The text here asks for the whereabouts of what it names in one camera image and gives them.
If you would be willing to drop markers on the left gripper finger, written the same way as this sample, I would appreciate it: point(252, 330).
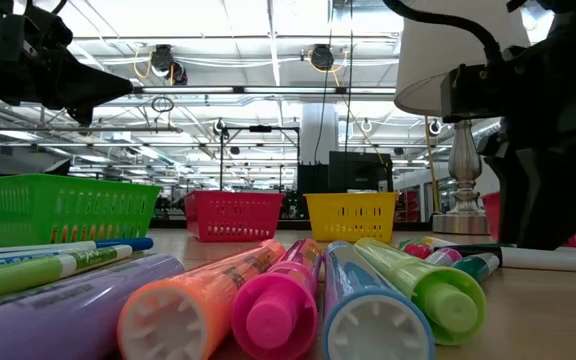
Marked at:
point(83, 75)
point(83, 92)

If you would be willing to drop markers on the white marker red cap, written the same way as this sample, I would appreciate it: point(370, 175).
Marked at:
point(415, 250)

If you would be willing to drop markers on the blue highlighter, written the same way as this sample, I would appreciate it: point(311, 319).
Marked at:
point(363, 300)

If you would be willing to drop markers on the light green Expo marker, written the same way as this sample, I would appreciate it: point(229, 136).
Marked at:
point(28, 277)

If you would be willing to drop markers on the purple highlighter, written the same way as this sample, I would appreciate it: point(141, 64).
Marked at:
point(68, 320)

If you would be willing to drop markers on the pink highlighter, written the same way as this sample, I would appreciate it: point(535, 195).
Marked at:
point(275, 310)

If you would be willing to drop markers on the table lamp white shade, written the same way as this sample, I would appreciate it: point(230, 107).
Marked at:
point(463, 165)

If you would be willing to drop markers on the shelf small red bins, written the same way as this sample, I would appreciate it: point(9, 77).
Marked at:
point(410, 205)

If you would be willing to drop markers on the green plastic basket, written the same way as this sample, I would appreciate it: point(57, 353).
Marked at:
point(18, 210)

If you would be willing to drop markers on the yellow plastic basket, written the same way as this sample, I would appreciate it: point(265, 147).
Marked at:
point(350, 217)

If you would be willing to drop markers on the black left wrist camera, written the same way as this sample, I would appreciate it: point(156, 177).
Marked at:
point(23, 30)

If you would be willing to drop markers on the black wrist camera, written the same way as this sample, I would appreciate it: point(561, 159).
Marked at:
point(23, 30)
point(473, 92)

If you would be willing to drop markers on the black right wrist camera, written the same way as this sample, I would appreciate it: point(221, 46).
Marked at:
point(473, 92)

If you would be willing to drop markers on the black aluminium table frame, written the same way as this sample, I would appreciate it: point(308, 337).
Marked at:
point(170, 223)

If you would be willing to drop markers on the black metal frame stand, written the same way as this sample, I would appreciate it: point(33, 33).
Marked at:
point(260, 128)

